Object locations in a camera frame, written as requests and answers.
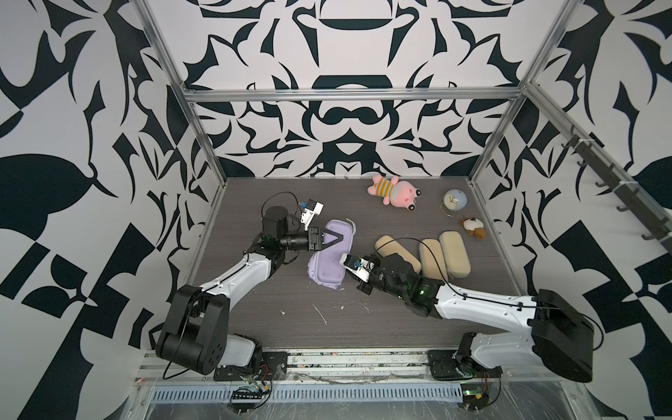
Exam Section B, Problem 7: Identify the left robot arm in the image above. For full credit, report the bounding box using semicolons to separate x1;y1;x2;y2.
156;201;356;376

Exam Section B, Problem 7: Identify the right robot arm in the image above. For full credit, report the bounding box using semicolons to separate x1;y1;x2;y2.
341;254;596;383

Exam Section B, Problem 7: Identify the pink plush toy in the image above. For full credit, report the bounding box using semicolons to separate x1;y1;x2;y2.
367;174;422;211

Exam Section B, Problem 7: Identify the brown white plush toy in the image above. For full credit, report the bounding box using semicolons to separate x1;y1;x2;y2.
460;218;488;239

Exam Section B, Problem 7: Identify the blue alarm clock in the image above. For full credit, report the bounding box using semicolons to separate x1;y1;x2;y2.
440;189;468;216

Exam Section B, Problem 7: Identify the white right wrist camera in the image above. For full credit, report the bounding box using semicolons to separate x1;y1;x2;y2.
340;254;376;283

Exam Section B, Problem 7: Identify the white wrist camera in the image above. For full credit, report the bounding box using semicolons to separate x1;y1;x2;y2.
340;254;376;283
299;199;324;227

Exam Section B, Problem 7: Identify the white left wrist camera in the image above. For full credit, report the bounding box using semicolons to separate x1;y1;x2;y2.
299;199;324;227

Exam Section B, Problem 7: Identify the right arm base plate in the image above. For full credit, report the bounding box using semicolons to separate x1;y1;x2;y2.
427;350;502;382

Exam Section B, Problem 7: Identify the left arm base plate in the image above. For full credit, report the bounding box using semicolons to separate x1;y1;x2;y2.
213;351;289;382

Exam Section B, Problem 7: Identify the wall hook rack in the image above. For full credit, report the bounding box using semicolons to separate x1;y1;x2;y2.
563;124;671;255

